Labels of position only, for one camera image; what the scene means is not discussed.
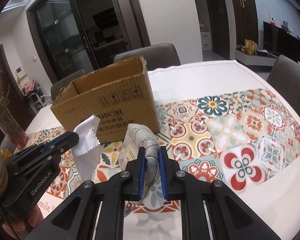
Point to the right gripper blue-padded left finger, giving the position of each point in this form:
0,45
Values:
92,211

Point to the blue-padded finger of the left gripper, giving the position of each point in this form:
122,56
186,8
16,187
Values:
63,143
32,161

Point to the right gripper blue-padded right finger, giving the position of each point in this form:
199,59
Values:
209,210

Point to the white zigzag edged cloth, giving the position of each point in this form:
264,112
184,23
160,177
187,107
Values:
87,152

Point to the grey beige cloth pouch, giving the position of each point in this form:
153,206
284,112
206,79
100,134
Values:
140,155

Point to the person's left hand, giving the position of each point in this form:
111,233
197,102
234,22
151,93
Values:
18,226

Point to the glass vase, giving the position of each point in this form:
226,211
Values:
13,130

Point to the white shoe rack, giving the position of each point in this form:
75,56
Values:
35,95

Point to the grey dining chair left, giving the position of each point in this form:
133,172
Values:
58,86

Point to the grey dining chair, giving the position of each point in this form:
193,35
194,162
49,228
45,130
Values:
156,56
58,86
284,77

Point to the patterned tile table runner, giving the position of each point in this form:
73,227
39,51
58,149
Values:
242,138

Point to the brown cardboard box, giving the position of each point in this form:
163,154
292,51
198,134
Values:
119,94

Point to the grey dining chair middle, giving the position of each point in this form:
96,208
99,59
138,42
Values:
156,56

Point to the grey dining chair right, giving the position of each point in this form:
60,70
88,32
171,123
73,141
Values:
284,77

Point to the white low bench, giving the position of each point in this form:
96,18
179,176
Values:
254,60

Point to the black tv cabinet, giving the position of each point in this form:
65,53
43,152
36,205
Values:
278,40

